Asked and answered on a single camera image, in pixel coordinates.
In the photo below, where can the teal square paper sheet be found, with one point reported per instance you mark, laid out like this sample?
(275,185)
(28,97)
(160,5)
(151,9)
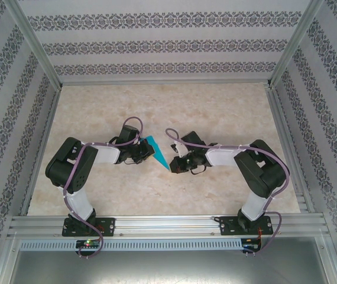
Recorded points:
(158,154)

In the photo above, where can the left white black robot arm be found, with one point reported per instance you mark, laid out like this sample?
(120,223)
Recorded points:
(59,168)

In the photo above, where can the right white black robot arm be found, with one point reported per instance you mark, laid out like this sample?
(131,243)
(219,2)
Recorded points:
(254,174)

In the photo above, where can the grey metal sheet panel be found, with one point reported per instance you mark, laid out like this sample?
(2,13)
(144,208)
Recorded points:
(168,269)

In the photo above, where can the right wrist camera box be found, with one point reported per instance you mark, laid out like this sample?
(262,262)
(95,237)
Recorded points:
(180,149)

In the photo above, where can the aluminium mounting rail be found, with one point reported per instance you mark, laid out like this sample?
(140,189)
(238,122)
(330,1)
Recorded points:
(168,225)

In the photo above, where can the aluminium table edge rail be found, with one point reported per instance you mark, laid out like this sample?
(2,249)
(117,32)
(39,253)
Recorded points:
(165,83)
(284,133)
(42,148)

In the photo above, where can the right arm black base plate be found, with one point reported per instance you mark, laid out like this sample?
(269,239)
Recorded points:
(227,226)

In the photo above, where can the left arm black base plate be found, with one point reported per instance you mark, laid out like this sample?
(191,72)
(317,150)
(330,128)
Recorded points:
(108,226)

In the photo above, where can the aluminium corner post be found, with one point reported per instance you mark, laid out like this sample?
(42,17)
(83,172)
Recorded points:
(293,44)
(36,44)

